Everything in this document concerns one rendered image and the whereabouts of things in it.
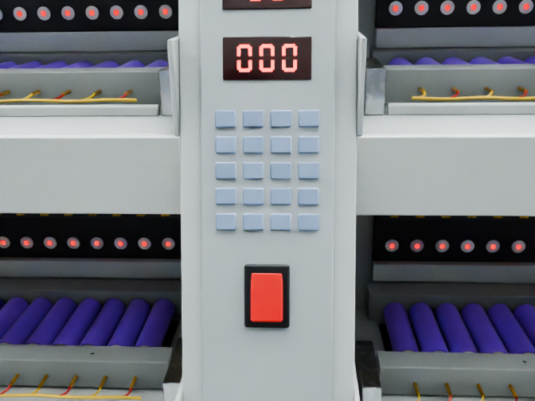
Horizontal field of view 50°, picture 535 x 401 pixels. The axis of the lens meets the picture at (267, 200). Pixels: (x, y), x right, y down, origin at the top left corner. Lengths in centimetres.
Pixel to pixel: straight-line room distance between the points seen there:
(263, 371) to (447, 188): 14
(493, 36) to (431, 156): 21
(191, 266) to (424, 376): 18
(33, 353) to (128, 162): 17
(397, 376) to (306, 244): 14
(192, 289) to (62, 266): 23
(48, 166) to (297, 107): 14
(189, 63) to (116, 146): 6
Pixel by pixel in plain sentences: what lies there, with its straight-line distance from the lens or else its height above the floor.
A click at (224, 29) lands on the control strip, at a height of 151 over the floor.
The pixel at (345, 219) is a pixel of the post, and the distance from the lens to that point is 31.
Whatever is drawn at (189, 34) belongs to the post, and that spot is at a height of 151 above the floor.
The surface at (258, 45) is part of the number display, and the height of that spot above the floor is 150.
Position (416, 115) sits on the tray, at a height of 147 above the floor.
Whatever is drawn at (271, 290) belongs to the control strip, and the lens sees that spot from 30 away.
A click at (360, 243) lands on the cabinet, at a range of 51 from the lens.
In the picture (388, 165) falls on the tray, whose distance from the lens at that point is 31.
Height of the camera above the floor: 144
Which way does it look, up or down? 4 degrees down
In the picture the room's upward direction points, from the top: straight up
